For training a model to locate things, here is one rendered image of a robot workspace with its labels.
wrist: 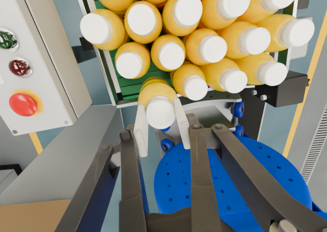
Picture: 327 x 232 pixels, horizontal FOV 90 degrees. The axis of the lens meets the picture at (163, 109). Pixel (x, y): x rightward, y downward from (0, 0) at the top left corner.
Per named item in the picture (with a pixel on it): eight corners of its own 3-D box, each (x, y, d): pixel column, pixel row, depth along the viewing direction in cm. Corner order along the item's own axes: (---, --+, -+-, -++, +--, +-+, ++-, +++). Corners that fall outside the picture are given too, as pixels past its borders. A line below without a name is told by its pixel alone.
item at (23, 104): (21, 116, 25) (16, 119, 24) (9, 94, 24) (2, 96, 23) (44, 111, 25) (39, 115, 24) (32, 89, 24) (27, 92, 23)
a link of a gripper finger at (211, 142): (192, 140, 14) (228, 133, 14) (183, 114, 18) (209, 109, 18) (194, 154, 14) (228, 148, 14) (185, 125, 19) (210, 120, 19)
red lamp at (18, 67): (17, 76, 23) (11, 78, 22) (9, 60, 22) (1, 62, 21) (33, 73, 23) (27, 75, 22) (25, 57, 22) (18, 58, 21)
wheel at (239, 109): (233, 120, 43) (241, 121, 42) (233, 104, 41) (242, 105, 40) (237, 112, 46) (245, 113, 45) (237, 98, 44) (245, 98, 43)
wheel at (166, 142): (171, 158, 45) (176, 153, 46) (169, 144, 43) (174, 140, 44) (160, 151, 48) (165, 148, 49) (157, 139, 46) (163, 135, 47)
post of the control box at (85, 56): (123, 46, 124) (45, 72, 32) (122, 41, 122) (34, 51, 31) (128, 45, 124) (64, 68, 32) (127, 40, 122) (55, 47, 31)
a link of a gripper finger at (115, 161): (137, 164, 14) (104, 170, 14) (140, 133, 19) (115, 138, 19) (133, 151, 14) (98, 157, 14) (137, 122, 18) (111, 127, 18)
